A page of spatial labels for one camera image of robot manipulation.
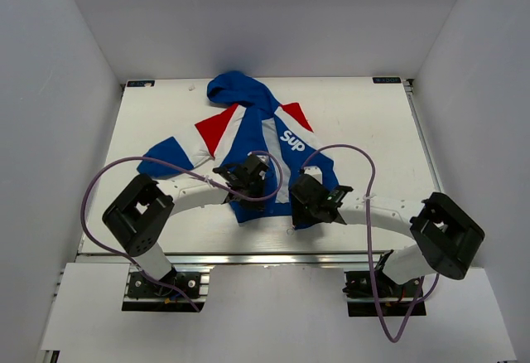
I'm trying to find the left blue corner label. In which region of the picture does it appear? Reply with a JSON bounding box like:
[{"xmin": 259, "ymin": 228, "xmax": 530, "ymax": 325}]
[{"xmin": 126, "ymin": 80, "xmax": 155, "ymax": 88}]

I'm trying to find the blue red white jacket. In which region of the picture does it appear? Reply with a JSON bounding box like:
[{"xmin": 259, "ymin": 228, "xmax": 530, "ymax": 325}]
[{"xmin": 137, "ymin": 71, "xmax": 339, "ymax": 224}]

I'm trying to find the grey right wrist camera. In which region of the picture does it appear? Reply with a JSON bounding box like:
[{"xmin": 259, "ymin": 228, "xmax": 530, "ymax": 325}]
[{"xmin": 301, "ymin": 166, "xmax": 322, "ymax": 183}]

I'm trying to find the aluminium right side rail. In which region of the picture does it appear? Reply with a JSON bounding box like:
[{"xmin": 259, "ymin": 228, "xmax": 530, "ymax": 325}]
[{"xmin": 402, "ymin": 79, "xmax": 460, "ymax": 207}]

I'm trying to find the aluminium front table rail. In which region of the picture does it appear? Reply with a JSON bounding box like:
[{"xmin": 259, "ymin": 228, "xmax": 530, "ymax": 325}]
[{"xmin": 76, "ymin": 249, "xmax": 469, "ymax": 266}]

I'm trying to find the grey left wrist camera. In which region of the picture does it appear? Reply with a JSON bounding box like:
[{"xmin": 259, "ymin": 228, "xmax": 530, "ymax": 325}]
[{"xmin": 248, "ymin": 152, "xmax": 270, "ymax": 165}]

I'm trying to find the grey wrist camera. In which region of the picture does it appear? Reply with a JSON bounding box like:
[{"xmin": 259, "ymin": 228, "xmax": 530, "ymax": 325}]
[
  {"xmin": 301, "ymin": 166, "xmax": 322, "ymax": 183},
  {"xmin": 248, "ymin": 152, "xmax": 270, "ymax": 165}
]

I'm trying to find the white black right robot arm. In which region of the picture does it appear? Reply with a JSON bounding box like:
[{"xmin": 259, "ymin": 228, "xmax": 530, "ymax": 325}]
[{"xmin": 291, "ymin": 174, "xmax": 485, "ymax": 296}]

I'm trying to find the blue corner label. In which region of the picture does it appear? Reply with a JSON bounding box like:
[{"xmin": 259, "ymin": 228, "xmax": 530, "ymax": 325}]
[
  {"xmin": 372, "ymin": 76, "xmax": 402, "ymax": 84},
  {"xmin": 126, "ymin": 80, "xmax": 155, "ymax": 88}
]

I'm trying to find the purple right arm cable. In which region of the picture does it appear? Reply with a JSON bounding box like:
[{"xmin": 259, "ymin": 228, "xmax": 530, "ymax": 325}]
[{"xmin": 298, "ymin": 143, "xmax": 441, "ymax": 344}]

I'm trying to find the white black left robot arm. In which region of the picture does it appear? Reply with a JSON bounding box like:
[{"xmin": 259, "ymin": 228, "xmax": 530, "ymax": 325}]
[{"xmin": 102, "ymin": 154, "xmax": 268, "ymax": 296}]

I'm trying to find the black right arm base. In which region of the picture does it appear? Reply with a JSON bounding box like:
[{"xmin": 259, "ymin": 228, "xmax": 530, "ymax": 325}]
[{"xmin": 342, "ymin": 251, "xmax": 420, "ymax": 317}]

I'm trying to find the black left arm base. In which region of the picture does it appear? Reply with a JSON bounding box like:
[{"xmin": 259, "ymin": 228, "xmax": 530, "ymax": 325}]
[{"xmin": 122, "ymin": 267, "xmax": 210, "ymax": 313}]

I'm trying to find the right blue corner label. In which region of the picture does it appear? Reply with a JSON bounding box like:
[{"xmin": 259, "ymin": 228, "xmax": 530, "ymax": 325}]
[{"xmin": 372, "ymin": 76, "xmax": 402, "ymax": 84}]

